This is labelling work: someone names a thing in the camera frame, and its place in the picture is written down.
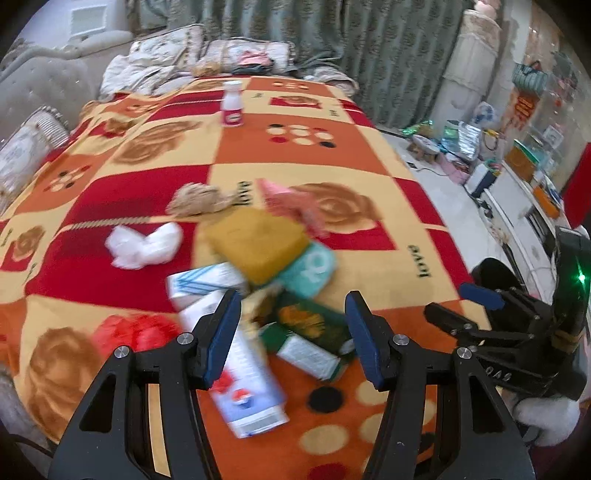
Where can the white fluffy sleeve cuff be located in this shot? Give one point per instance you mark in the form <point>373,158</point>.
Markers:
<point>556,418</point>

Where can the grey tufted headboard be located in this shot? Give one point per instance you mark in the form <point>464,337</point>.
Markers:
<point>66,78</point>

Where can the white embroidered pillow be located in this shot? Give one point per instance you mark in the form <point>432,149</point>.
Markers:
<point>275,57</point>

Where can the brown paper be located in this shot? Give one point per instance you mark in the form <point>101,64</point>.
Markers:
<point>198,198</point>

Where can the blue striped white box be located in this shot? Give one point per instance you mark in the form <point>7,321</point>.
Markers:
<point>187,287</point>

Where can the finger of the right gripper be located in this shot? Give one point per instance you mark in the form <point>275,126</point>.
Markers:
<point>497,300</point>
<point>465,330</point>

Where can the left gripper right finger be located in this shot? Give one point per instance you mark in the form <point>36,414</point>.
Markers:
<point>443,419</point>

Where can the small wooden stool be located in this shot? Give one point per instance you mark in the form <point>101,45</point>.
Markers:
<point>423,148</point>

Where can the white blue medicine box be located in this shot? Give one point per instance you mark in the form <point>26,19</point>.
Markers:
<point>247,395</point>

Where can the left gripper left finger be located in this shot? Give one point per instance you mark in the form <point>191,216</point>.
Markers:
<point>141,399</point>

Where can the red plastic bag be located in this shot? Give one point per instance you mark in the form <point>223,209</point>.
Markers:
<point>140,332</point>

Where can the white crumpled quilt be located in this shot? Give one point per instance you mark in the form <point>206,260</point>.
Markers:
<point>138,73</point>

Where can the teal tissue pack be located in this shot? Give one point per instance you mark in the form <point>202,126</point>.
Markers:
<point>310,272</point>

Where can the dark green snack wrapper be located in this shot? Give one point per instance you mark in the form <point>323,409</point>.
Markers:
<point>324,327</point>

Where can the white pink pill bottle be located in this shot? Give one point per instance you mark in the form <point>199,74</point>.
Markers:
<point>231,104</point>

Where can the white bolster pillow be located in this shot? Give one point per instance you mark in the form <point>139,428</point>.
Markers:
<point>22,154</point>

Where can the white tv cabinet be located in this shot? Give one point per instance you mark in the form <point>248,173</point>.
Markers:
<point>523,230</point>

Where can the green patterned curtain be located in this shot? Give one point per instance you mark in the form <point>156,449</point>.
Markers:
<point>397,51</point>

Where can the pink snack packet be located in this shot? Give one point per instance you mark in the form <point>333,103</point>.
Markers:
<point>295,205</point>

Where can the pink folded clothes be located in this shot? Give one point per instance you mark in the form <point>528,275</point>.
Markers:
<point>253,63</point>

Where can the green white carton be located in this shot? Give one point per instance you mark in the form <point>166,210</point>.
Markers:
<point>301,353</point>

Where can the red orange patterned blanket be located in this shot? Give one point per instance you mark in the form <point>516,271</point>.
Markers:
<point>122,167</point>

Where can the silver foil bag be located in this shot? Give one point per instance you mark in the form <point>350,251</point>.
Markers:
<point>462,140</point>

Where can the white tissue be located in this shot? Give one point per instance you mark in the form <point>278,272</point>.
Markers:
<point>133,251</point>

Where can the yellow green sponge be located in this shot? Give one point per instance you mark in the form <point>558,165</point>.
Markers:
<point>257,243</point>

